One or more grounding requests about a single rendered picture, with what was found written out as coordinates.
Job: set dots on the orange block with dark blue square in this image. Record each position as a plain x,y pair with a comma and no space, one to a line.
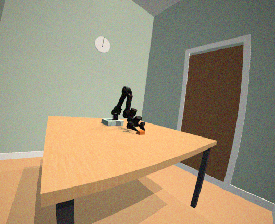
140,132

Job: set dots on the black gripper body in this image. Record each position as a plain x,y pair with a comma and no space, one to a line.
136,123

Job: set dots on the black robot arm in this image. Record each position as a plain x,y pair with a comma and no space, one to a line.
127,113

